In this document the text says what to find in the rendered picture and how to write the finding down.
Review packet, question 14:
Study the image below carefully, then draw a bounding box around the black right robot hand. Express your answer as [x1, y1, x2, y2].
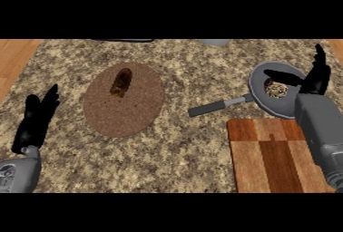
[263, 43, 332, 97]

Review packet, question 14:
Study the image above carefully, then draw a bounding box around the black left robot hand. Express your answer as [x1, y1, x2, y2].
[10, 83, 62, 156]

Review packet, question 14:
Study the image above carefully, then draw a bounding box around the cupcake with speckled frosting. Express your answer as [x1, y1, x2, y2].
[263, 77, 291, 100]

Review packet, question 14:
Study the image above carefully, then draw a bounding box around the grey frying pan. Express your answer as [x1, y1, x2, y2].
[186, 61, 310, 120]

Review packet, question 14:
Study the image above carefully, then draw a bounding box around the striped wooden cutting board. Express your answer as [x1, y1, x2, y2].
[226, 118, 335, 194]

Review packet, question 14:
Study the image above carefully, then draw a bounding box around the brown oval placemat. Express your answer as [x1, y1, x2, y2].
[82, 62, 165, 139]

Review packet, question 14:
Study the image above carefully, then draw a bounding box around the dark brown bottle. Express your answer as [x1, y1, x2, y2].
[107, 67, 134, 99]

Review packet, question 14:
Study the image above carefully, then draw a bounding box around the pale grey object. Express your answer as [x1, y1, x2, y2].
[196, 38, 233, 47]

